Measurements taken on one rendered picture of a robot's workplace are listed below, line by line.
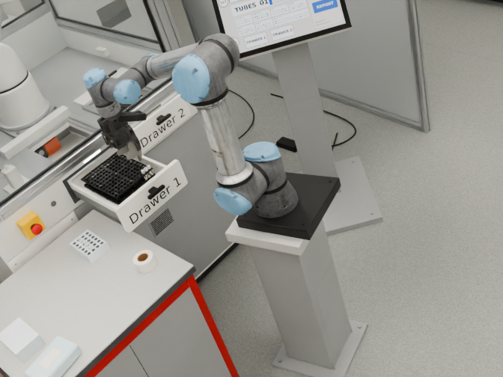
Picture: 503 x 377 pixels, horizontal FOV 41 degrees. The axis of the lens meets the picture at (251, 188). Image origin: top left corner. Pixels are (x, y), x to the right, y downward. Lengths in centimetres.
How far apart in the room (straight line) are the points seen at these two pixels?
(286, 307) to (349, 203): 96
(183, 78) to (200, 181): 120
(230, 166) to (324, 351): 96
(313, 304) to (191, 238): 83
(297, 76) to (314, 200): 90
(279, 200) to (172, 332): 57
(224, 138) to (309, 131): 126
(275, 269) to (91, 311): 64
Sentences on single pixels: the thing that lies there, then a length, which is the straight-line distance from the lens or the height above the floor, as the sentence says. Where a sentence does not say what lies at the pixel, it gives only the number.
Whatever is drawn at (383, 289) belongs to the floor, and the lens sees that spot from 300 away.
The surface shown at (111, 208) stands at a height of 89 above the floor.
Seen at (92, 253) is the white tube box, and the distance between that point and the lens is 240.
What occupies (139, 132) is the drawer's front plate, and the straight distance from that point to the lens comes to 268.
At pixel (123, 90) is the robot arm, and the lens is 214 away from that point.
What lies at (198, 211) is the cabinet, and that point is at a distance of 304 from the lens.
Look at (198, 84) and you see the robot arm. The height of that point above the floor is 140.
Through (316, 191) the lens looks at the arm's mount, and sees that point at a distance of 228.
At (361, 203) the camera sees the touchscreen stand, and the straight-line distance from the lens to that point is 334.
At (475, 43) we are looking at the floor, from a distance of 449.
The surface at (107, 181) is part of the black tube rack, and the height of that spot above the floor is 90.
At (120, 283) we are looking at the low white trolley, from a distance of 229.
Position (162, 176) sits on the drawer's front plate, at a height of 92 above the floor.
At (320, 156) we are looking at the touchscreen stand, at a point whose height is 29.
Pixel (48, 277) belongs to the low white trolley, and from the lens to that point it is 247.
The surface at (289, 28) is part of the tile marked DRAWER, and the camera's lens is 282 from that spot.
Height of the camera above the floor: 227
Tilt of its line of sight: 38 degrees down
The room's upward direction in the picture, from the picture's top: 19 degrees counter-clockwise
